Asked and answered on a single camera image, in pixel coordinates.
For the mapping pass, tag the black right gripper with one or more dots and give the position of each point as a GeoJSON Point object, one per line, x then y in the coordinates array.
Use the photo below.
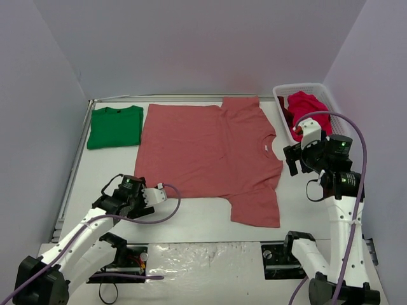
{"type": "Point", "coordinates": [292, 155]}

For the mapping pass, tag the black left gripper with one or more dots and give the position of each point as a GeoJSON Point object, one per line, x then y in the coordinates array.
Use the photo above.
{"type": "Point", "coordinates": [140, 211]}

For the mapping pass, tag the salmon pink t-shirt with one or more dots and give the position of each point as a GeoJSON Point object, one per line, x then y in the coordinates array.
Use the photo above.
{"type": "Point", "coordinates": [215, 151]}

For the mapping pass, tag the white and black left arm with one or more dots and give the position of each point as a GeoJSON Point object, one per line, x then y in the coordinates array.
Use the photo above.
{"type": "Point", "coordinates": [53, 277]}

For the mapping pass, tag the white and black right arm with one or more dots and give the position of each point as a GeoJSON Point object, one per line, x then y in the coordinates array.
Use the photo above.
{"type": "Point", "coordinates": [343, 279]}

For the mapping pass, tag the dark red garment in basket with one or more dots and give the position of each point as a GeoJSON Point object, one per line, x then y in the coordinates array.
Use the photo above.
{"type": "Point", "coordinates": [283, 108]}

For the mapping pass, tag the white plastic basket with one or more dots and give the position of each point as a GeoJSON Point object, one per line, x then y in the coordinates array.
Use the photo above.
{"type": "Point", "coordinates": [318, 90]}

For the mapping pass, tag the magenta crumpled t-shirt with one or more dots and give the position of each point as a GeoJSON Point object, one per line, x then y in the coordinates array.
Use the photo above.
{"type": "Point", "coordinates": [300, 104]}

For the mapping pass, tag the green folded t-shirt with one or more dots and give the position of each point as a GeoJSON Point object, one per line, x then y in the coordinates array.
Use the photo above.
{"type": "Point", "coordinates": [111, 128]}

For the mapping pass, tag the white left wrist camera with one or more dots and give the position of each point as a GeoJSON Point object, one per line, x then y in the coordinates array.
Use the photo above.
{"type": "Point", "coordinates": [155, 195]}

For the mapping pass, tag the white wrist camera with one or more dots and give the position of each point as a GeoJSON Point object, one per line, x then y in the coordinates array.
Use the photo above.
{"type": "Point", "coordinates": [155, 195]}
{"type": "Point", "coordinates": [310, 130]}

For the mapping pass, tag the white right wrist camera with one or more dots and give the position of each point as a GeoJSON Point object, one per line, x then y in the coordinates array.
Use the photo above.
{"type": "Point", "coordinates": [310, 130]}

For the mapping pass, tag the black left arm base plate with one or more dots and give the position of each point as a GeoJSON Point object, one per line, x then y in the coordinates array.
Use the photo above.
{"type": "Point", "coordinates": [127, 261]}

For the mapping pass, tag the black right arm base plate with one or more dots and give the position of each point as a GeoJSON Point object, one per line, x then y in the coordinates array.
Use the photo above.
{"type": "Point", "coordinates": [278, 264]}

